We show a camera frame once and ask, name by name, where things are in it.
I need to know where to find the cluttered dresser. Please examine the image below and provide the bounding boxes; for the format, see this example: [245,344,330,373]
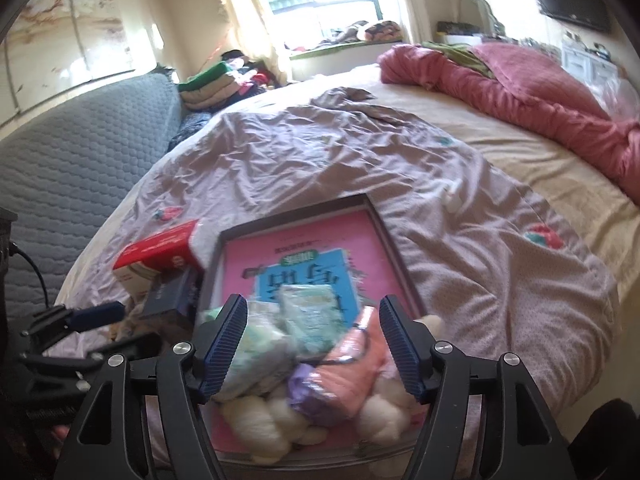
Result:
[435,0,506,46]

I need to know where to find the clear plastic bag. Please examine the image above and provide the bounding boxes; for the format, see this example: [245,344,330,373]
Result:
[590,67,640,126]

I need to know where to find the lilac printed blanket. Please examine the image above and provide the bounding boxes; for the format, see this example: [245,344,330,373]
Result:
[55,87,621,461]

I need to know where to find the dark patterned cloth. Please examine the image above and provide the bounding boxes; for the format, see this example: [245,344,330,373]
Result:
[167,111,213,152]

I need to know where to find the dark blue box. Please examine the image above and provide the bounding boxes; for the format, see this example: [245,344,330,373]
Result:
[140,267,206,331]

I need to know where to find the pale green tissue packet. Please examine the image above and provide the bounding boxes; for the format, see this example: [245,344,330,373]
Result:
[277,284,348,358]

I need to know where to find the white drawer cabinet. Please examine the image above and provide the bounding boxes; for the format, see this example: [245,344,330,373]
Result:
[560,35,623,78]

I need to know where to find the pink comforter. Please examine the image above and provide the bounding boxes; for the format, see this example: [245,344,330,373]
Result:
[377,42,640,191]

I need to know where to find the pink picture book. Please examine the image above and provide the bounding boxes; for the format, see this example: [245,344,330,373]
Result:
[207,209,418,458]

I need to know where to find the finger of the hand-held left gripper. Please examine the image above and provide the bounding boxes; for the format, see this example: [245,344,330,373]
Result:
[27,301,127,348]
[20,332,163,376]

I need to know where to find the cream curtain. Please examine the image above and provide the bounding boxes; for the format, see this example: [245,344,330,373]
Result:
[392,0,453,43]
[212,0,293,83]

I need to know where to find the clothes heap on windowsill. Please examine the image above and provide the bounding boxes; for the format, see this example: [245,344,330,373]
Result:
[320,20,405,47]

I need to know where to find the purple packet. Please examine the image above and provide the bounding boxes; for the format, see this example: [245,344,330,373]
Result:
[286,362,331,413]

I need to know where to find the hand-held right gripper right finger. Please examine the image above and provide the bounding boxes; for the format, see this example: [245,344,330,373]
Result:
[379,296,576,480]

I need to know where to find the grey quilted headboard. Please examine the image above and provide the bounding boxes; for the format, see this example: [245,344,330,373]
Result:
[0,72,183,311]

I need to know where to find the wall painting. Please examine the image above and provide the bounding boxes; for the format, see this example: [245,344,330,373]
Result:
[0,0,136,128]

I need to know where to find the cream plush toy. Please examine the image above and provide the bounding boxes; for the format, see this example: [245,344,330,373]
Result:
[220,314,446,465]

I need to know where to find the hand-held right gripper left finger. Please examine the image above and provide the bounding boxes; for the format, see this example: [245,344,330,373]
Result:
[52,294,249,480]

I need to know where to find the cream bed sheet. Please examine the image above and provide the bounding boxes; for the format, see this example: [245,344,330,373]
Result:
[120,62,640,306]

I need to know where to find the thin black cable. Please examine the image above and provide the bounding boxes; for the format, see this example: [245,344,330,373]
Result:
[7,241,52,308]

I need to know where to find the red white cardboard box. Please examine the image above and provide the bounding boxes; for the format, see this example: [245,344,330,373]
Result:
[112,219,206,296]

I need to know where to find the white floral scrunchie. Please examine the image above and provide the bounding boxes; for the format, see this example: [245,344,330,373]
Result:
[215,302,296,403]

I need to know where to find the pile of folded clothes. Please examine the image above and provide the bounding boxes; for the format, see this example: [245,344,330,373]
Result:
[177,50,273,111]

